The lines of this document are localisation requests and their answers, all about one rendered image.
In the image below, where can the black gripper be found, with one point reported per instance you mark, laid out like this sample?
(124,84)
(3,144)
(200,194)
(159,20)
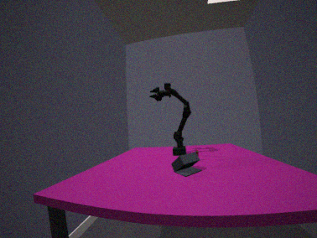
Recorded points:
(159,93)

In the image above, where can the dark grey sloped panel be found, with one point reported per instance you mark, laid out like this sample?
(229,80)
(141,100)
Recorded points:
(183,164)

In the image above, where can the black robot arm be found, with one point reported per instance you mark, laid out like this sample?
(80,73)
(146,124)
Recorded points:
(186,113)

